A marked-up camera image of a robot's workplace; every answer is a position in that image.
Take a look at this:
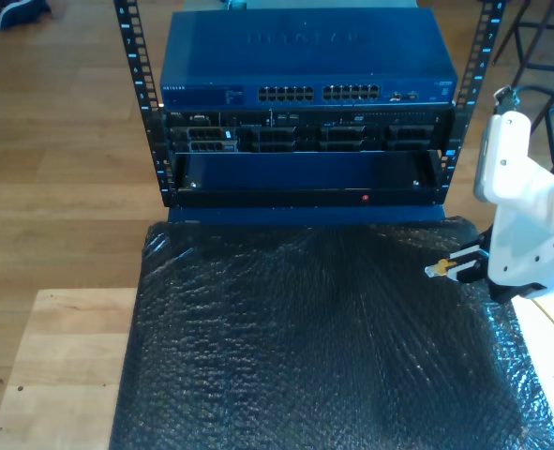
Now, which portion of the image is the black bubble-wrap mat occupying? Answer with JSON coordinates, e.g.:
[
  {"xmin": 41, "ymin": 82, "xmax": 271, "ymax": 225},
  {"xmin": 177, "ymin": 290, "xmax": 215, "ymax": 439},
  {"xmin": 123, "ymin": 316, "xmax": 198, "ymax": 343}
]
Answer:
[{"xmin": 109, "ymin": 216, "xmax": 554, "ymax": 450}]

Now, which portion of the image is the blue rack tray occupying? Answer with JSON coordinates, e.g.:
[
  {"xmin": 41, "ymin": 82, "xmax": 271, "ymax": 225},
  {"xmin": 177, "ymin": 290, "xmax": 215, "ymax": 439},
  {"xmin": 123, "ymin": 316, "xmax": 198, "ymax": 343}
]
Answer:
[{"xmin": 171, "ymin": 149, "xmax": 446, "ymax": 207}]

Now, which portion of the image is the yellow network cable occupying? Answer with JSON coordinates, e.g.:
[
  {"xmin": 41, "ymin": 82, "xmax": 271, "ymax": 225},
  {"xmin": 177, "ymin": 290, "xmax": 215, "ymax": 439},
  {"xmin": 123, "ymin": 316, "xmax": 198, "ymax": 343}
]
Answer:
[{"xmin": 425, "ymin": 258, "xmax": 554, "ymax": 353}]

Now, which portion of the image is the black rack server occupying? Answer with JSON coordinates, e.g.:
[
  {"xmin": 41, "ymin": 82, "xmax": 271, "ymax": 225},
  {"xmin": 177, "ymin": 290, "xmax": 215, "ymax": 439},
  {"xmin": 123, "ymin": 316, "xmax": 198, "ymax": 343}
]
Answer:
[{"xmin": 162, "ymin": 108, "xmax": 456, "ymax": 155}]

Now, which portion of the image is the dark blue sneaker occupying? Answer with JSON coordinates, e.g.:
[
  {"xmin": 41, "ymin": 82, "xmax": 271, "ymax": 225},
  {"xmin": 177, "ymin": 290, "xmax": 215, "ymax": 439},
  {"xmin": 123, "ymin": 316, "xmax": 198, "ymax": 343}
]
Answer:
[{"xmin": 0, "ymin": 0, "xmax": 52, "ymax": 30}]

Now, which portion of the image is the black camera cable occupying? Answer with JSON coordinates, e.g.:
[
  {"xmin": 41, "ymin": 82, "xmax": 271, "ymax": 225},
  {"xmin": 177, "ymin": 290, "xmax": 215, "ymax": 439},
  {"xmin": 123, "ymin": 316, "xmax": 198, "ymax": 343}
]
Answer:
[{"xmin": 494, "ymin": 83, "xmax": 554, "ymax": 226}]

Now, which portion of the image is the blue rack base plate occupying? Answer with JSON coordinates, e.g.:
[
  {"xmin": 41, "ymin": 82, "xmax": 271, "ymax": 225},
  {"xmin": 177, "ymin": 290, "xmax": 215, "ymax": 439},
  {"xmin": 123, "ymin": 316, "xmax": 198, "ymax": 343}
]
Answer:
[{"xmin": 167, "ymin": 203, "xmax": 448, "ymax": 226}]

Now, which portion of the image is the blue network switch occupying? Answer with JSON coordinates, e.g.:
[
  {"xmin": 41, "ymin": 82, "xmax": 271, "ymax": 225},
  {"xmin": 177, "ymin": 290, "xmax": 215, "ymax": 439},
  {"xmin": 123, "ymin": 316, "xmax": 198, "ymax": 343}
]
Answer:
[{"xmin": 158, "ymin": 7, "xmax": 459, "ymax": 110}]

